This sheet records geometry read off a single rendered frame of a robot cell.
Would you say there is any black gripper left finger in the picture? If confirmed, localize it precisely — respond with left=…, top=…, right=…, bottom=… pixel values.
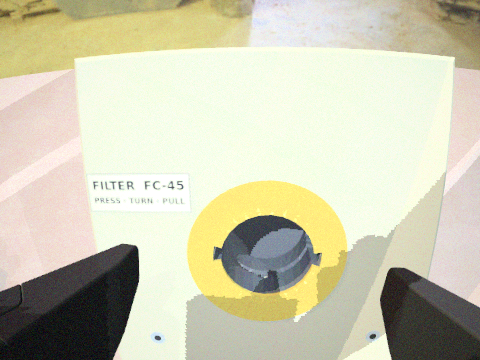
left=0, top=244, right=140, bottom=360

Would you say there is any grey panel with square opening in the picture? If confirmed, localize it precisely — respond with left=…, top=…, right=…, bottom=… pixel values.
left=73, top=47, right=455, bottom=360

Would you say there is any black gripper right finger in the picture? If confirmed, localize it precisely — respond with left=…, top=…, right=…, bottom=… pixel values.
left=380, top=267, right=480, bottom=360

